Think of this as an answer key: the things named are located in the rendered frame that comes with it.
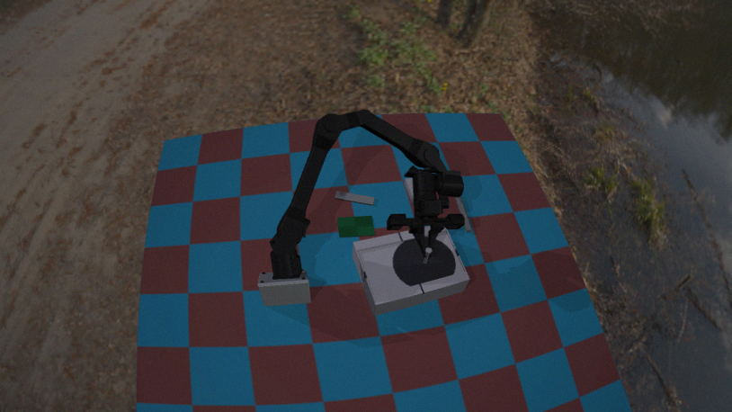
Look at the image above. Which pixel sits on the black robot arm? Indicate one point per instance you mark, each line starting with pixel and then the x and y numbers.
pixel 292 226

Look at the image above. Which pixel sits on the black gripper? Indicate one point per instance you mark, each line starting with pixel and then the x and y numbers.
pixel 452 221

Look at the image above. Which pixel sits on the dark grey disc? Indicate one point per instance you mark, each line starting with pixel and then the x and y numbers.
pixel 408 263

